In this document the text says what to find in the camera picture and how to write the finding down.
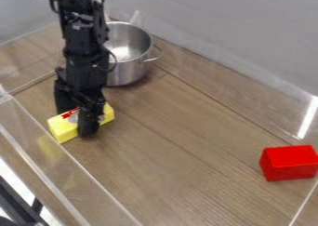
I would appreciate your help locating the silver steel pot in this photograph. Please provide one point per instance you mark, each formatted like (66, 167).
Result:
(131, 44)

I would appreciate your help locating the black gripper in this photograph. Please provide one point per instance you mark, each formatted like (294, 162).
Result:
(78, 89)

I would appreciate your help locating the yellow butter block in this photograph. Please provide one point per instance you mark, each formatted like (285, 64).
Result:
(63, 124)

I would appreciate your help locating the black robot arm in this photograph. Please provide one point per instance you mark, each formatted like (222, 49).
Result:
(84, 29)

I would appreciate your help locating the clear acrylic enclosure wall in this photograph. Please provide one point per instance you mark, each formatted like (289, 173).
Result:
(175, 163)

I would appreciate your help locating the red block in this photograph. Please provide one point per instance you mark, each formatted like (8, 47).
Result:
(289, 162)

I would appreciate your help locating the black table frame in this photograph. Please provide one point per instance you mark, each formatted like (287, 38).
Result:
(21, 213)

